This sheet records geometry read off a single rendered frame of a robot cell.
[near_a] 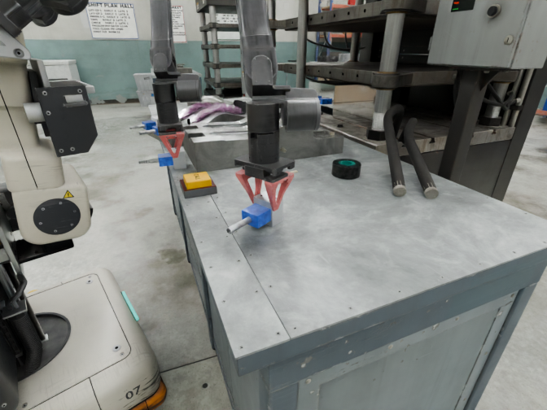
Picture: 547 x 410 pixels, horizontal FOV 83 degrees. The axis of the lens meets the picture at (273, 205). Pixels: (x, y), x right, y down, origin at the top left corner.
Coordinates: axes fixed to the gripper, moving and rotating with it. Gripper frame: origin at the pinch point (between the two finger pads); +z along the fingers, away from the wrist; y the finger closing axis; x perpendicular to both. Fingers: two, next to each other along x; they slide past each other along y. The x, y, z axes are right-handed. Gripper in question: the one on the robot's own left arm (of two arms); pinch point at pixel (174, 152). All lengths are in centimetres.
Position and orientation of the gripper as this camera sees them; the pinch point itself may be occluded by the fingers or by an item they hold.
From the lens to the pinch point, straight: 98.2
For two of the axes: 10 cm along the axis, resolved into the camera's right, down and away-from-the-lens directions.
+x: -9.4, 1.7, -3.1
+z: 0.2, 9.0, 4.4
